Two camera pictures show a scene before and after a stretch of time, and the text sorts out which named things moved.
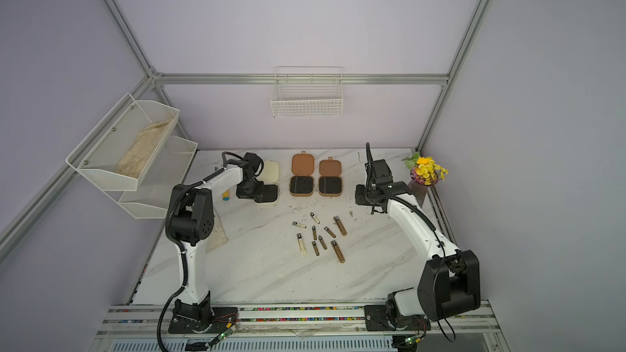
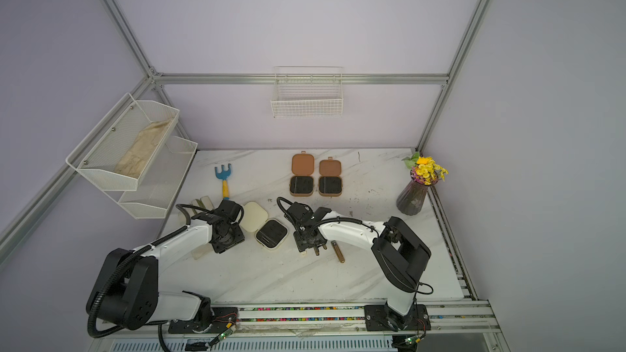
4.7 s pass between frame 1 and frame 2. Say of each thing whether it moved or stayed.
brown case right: stayed
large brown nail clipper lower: stayed
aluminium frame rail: stayed
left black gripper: moved
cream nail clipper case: moved
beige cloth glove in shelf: stayed
